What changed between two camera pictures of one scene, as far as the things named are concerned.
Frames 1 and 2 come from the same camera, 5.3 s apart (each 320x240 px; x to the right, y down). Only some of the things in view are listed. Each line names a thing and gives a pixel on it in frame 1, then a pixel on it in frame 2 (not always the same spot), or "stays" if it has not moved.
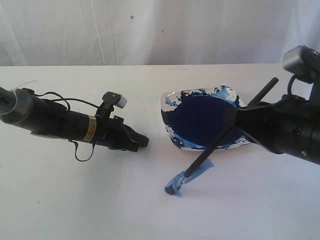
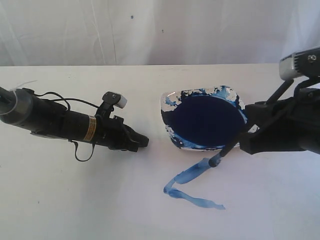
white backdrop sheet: [144, 32] stays
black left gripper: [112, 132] stays
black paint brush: [174, 186] to [215, 160]
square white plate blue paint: [198, 119] stays
